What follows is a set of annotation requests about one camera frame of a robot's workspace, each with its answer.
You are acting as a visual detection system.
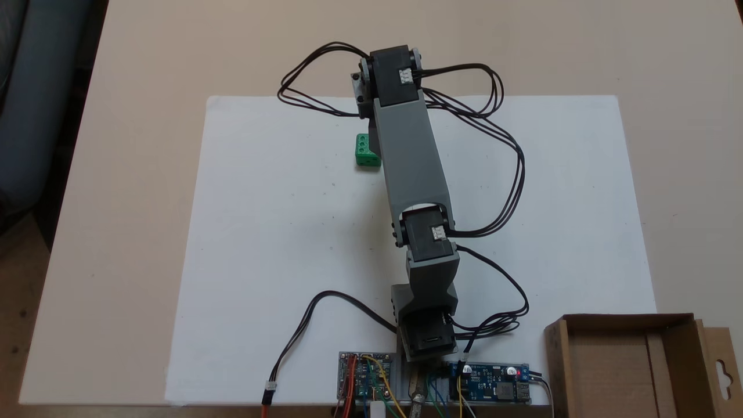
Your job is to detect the green die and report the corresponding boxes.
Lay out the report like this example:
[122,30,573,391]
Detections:
[355,134,382,169]

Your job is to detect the white paper sheet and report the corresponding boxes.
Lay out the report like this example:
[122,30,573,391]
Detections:
[164,95,658,406]

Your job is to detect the grey circuit board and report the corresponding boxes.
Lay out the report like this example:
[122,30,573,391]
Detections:
[338,351,402,401]

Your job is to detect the metal table clamp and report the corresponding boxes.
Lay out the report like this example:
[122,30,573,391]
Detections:
[409,372,428,418]

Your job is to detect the blue circuit board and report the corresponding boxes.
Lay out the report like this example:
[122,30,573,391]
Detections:
[447,363,532,405]

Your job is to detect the brown cardboard box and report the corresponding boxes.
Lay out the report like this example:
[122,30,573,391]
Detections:
[544,313,743,418]

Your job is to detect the dark grey chair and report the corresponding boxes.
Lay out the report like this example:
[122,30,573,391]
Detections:
[0,0,110,233]

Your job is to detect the black cable with white connector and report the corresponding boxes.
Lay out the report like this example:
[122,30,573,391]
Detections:
[260,289,400,418]

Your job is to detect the black shoulder wire loop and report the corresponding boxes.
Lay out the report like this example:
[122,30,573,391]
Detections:
[447,245,530,372]

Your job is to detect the black elbow wire loop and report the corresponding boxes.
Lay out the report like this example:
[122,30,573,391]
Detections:
[415,63,527,238]

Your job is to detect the black gripper wire loop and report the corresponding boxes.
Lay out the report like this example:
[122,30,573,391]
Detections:
[277,41,372,118]

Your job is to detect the red orange wire pair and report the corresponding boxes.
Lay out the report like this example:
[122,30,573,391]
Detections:
[341,355,358,418]

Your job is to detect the yellow jumper wire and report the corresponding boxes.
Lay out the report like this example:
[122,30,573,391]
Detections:
[363,355,407,418]

